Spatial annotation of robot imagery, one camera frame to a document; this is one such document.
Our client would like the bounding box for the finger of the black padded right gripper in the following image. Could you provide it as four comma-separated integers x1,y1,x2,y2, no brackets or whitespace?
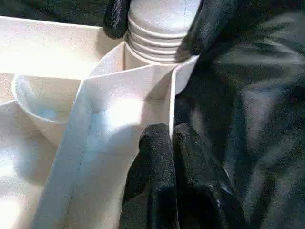
102,0,131,40
175,0,241,63

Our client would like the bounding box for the white plastic table top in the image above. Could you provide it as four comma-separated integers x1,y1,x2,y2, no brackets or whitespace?
0,15,200,229

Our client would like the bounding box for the black mat cover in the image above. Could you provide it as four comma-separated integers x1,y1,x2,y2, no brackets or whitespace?
0,0,305,229

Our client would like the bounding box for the white plastic table leg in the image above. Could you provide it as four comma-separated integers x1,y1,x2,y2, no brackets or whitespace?
127,0,203,64

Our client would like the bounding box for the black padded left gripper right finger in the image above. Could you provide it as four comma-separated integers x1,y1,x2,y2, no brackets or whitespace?
173,123,246,229

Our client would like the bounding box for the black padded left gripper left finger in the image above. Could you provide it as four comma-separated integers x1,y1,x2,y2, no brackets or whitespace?
121,123,178,229

